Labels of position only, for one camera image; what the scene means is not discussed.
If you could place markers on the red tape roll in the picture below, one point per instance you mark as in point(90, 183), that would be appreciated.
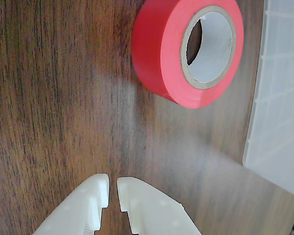
point(152, 49)

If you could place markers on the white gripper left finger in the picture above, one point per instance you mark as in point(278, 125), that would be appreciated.
point(83, 203)

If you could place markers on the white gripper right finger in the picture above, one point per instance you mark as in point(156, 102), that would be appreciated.
point(152, 213)

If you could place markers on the clear plastic box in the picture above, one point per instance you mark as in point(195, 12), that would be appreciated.
point(279, 110)

